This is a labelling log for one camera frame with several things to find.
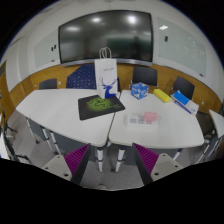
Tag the left whiteboard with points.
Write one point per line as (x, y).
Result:
(46, 50)

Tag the right whiteboard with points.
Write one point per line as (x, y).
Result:
(178, 45)

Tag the white table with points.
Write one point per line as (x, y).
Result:
(57, 110)
(177, 128)

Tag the whiteboard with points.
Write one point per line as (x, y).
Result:
(178, 45)
(46, 50)

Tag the white paper bag blue deer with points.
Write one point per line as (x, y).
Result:
(106, 74)

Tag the large wall television screen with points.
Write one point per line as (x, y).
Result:
(128, 34)

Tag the black chair far right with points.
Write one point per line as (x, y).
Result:
(184, 86)

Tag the blue white tissue box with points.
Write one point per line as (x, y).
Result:
(139, 90)

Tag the yellow box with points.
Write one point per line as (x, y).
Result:
(161, 95)

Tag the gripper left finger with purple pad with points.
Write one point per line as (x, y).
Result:
(72, 166)

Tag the black chair centre right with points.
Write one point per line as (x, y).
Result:
(145, 75)

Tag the black chair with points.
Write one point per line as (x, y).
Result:
(48, 84)
(184, 86)
(145, 75)

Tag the right white table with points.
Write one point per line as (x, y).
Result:
(177, 128)

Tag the blue patterned chair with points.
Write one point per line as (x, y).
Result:
(82, 78)

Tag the left white table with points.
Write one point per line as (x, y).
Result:
(57, 110)

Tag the black chair far left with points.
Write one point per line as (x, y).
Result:
(48, 84)

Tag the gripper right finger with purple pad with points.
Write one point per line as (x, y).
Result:
(153, 166)

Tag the black green mouse pad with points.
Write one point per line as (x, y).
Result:
(94, 106)

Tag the blue white flat box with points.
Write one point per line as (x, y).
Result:
(185, 103)

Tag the pink sticky note block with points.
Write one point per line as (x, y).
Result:
(150, 116)

